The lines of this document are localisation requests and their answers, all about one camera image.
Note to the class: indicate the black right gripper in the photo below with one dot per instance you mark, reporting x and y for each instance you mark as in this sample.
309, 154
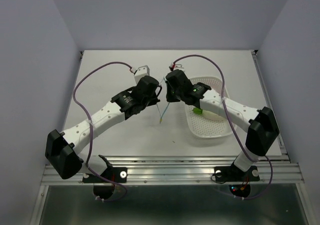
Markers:
169, 97

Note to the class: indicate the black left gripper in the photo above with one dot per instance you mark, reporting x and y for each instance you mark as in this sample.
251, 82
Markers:
153, 100

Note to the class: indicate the clear zip top bag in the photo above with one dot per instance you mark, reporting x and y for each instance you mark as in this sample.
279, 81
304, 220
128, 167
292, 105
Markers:
162, 112

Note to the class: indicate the green toy pepper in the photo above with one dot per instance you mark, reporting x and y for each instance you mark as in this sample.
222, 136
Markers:
197, 111

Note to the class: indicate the white toy radish green top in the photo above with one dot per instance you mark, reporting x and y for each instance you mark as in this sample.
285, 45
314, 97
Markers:
211, 116

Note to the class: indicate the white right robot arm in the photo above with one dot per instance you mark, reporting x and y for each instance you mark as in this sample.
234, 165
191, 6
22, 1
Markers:
259, 124

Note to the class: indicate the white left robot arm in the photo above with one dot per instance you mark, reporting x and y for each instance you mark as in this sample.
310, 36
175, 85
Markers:
63, 148

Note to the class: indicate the white perforated plastic basket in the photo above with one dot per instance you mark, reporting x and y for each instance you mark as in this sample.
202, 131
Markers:
201, 126

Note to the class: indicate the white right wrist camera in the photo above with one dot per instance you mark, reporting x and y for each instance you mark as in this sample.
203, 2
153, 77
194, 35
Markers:
176, 66

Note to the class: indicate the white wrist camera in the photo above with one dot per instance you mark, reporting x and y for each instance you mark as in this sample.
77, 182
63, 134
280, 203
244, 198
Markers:
176, 66
141, 72

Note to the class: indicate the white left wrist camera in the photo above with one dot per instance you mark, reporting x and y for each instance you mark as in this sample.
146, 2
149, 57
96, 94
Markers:
141, 72

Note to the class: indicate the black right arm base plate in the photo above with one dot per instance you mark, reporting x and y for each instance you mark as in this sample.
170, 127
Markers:
239, 181

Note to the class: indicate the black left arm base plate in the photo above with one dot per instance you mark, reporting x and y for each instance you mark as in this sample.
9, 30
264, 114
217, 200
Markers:
109, 186

